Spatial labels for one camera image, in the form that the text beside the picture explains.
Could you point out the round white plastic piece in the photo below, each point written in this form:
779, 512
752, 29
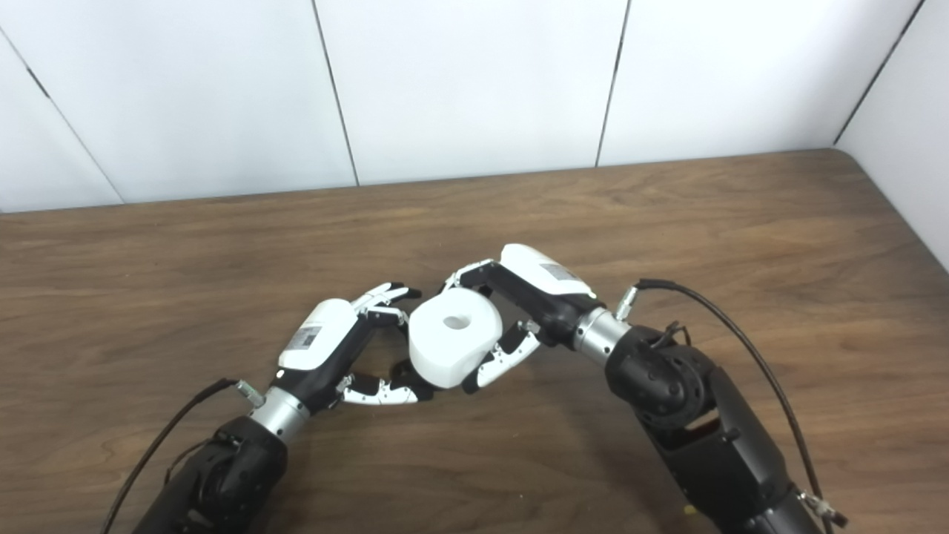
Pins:
445, 356

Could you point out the black plastic holder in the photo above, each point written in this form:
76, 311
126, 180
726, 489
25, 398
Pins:
402, 372

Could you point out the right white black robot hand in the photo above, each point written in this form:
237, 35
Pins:
545, 289

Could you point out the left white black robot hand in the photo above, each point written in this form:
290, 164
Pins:
322, 341

